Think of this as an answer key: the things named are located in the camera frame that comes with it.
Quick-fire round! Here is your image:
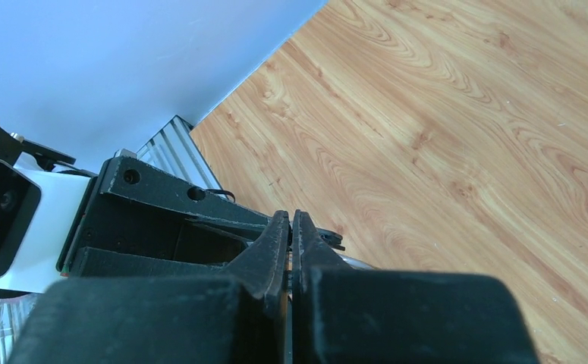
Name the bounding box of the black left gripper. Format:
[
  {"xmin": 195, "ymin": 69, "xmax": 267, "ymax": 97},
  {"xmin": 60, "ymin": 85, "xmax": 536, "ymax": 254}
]
[{"xmin": 7, "ymin": 155, "xmax": 346, "ymax": 364}]

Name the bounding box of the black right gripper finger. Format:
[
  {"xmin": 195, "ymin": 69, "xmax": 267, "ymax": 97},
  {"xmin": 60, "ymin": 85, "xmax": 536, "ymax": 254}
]
[{"xmin": 292, "ymin": 211, "xmax": 538, "ymax": 363}]

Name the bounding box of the large silver keyring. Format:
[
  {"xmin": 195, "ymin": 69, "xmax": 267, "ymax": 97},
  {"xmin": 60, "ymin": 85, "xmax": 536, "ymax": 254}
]
[{"xmin": 288, "ymin": 227, "xmax": 375, "ymax": 297}]

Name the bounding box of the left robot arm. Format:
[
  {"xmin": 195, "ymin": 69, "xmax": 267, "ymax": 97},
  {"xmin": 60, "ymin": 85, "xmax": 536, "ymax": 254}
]
[{"xmin": 0, "ymin": 127, "xmax": 275, "ymax": 293}]

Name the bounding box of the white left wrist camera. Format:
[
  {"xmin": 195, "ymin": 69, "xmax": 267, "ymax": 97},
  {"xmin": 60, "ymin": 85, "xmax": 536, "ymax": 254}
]
[{"xmin": 0, "ymin": 160, "xmax": 91, "ymax": 299}]

